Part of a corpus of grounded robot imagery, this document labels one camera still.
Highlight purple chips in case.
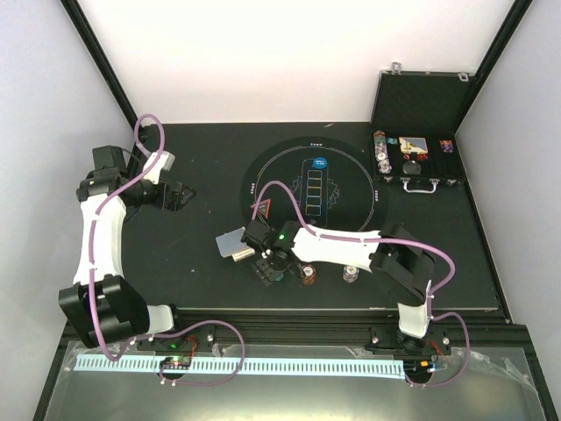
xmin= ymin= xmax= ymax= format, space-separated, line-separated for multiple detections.
xmin=439 ymin=139 xmax=454 ymax=153

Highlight red dice in case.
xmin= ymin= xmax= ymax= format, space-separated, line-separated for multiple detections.
xmin=402 ymin=153 xmax=430 ymax=161

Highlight purple cable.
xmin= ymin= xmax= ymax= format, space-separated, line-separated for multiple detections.
xmin=252 ymin=180 xmax=472 ymax=390
xmin=89 ymin=113 xmax=245 ymax=388

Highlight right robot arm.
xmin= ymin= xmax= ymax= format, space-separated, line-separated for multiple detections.
xmin=241 ymin=220 xmax=435 ymax=353

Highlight black aluminium front rail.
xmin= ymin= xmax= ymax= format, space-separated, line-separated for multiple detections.
xmin=179 ymin=309 xmax=398 ymax=346

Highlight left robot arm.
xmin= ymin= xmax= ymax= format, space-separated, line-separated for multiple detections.
xmin=58 ymin=169 xmax=195 ymax=350

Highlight chip row in case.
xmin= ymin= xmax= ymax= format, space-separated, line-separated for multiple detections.
xmin=373 ymin=131 xmax=392 ymax=175

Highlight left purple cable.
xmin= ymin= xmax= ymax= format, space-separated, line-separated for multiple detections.
xmin=89 ymin=113 xmax=245 ymax=388

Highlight blue round blind button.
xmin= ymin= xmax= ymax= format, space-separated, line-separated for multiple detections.
xmin=312 ymin=157 xmax=329 ymax=170

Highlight round black poker mat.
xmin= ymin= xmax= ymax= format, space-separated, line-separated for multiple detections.
xmin=240 ymin=136 xmax=389 ymax=232

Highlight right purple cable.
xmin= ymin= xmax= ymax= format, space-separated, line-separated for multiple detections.
xmin=252 ymin=180 xmax=472 ymax=390

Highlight purple poker chip stack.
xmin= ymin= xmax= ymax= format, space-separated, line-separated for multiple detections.
xmin=342 ymin=265 xmax=359 ymax=283

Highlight triangular red dealer button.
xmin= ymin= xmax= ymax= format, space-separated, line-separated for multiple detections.
xmin=251 ymin=199 xmax=272 ymax=218

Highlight black poker set case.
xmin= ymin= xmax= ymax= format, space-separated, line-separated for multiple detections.
xmin=370 ymin=61 xmax=476 ymax=194

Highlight red poker chip stack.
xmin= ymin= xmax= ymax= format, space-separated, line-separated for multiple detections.
xmin=301 ymin=265 xmax=316 ymax=285

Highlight white slotted cable duct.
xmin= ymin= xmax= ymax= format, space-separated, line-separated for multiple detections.
xmin=74 ymin=354 xmax=405 ymax=380

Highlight card deck in case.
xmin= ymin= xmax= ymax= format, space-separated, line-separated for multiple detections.
xmin=398 ymin=137 xmax=429 ymax=155

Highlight black round button in case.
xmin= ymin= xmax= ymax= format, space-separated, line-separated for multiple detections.
xmin=402 ymin=161 xmax=422 ymax=175

